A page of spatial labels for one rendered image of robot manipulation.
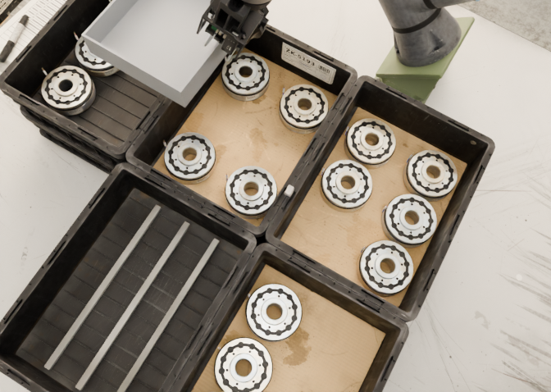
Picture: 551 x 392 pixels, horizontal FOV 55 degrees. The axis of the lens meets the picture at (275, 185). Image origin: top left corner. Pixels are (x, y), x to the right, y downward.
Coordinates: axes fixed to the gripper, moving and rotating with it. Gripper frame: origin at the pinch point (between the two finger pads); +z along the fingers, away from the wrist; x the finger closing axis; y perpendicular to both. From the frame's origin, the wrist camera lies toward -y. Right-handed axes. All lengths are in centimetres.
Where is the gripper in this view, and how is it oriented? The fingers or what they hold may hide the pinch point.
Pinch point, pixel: (228, 38)
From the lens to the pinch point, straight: 92.6
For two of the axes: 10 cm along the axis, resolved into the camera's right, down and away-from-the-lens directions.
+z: -2.9, 1.9, 9.4
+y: -4.7, 8.3, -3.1
